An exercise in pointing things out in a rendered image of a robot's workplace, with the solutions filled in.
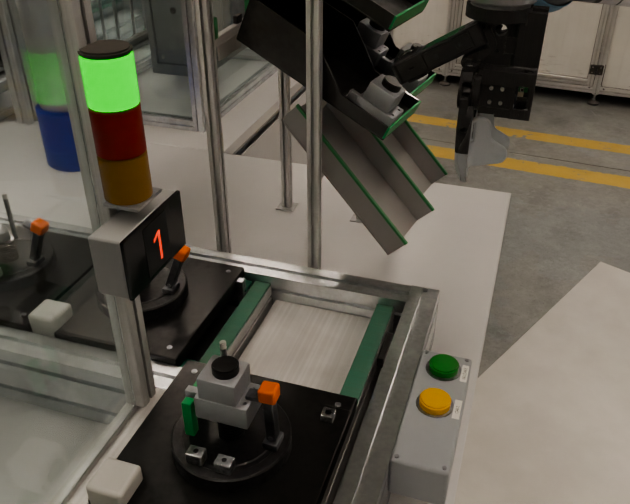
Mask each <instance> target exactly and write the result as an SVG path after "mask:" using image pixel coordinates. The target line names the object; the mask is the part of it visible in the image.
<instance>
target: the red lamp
mask: <svg viewBox="0 0 630 504"><path fill-rule="evenodd" d="M88 112H89V117H90V122H91V128H92V133H93V139H94V144H95V150H96V154H97V156H98V157H100V158H102V159H105V160H110V161H123V160H129V159H133V158H136V157H138V156H140V155H142V154H143V153H144V152H145V151H146V149H147V146H146V138H145V131H144V124H143V117H142V110H141V103H140V102H139V104H138V105H137V106H135V107H133V108H131V109H128V110H125V111H119V112H98V111H94V110H92V109H90V108H88Z"/></svg>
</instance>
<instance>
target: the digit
mask: <svg viewBox="0 0 630 504"><path fill-rule="evenodd" d="M143 235H144V242H145V248H146V255H147V261H148V268H149V274H150V278H151V277H152V276H153V275H154V274H155V273H156V272H157V271H158V270H159V269H160V267H161V266H162V265H163V264H164V263H165V262H166V261H167V260H168V259H169V258H170V257H171V249H170V242H169V234H168V226H167V219H166V211H165V210H164V211H163V212H162V213H161V214H160V215H159V216H158V217H157V218H156V219H155V220H153V221H152V222H151V223H150V224H149V225H148V226H147V227H146V228H145V229H144V230H143Z"/></svg>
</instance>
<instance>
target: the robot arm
mask: <svg viewBox="0 0 630 504"><path fill-rule="evenodd" d="M572 1H579V2H588V3H598V4H607V5H616V6H625V7H630V0H468V1H467V5H466V13H465V15H466V16H467V17H468V18H470V19H473V21H471V22H469V23H467V24H465V25H463V26H461V27H459V28H457V29H455V30H453V31H451V32H449V33H447V34H445V35H443V36H441V37H439V38H437V39H435V40H433V41H432V42H430V43H428V44H426V45H424V46H422V47H420V48H419V47H418V46H416V47H414V48H412V49H408V50H406V51H405V52H404V53H402V54H401V55H400V56H398V58H397V59H398V60H397V61H396V62H395V63H394V64H393V65H392V69H393V71H394V73H395V75H396V77H397V79H398V81H399V83H400V84H404V83H406V82H409V83H411V82H413V81H416V80H419V79H421V78H422V77H424V76H425V75H427V74H428V73H429V71H431V70H433V69H435V68H437V67H439V66H441V65H444V64H446V63H448V62H450V61H452V60H454V59H456V58H458V57H460V56H462V55H463V57H462V59H461V65H462V67H463V68H462V71H461V75H460V81H459V89H458V95H457V108H459V111H458V119H457V127H456V139H455V170H456V172H457V174H458V177H459V179H460V181H461V182H466V180H467V175H468V169H469V167H471V166H478V165H489V164H499V163H502V162H503V161H504V160H505V159H506V157H507V149H508V147H509V144H510V139H509V137H508V136H507V135H506V134H504V133H503V132H501V131H499V130H498V129H496V128H495V126H494V118H495V117H500V118H508V119H515V120H523V121H529V118H530V112H531V107H532V101H533V96H534V90H535V85H536V79H537V74H538V68H539V62H540V57H541V51H542V46H543V40H544V35H545V29H546V24H547V18H548V12H554V11H557V10H560V9H562V8H563V7H565V6H567V5H569V4H570V3H571V2H572ZM502 24H503V25H505V26H506V27H507V29H505V30H502V27H503V25H502ZM513 104H514V107H513ZM524 109H528V110H524ZM477 113H480V114H479V116H477Z"/></svg>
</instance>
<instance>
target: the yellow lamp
mask: <svg viewBox="0 0 630 504"><path fill-rule="evenodd" d="M97 160H98V166H99V171H100V177H101V182H102V188H103V193H104V198H105V200H106V201H107V202H109V203H111V204H114V205H120V206H127V205H134V204H138V203H141V202H144V201H146V200H147V199H149V198H150V197H151V196H152V194H153V188H152V181H151V174H150V167H149V160H148V153H147V149H146V151H145V152H144V153H143V154H142V155H140V156H138V157H136V158H133V159H129V160H123V161H110V160H105V159H102V158H100V157H98V156H97Z"/></svg>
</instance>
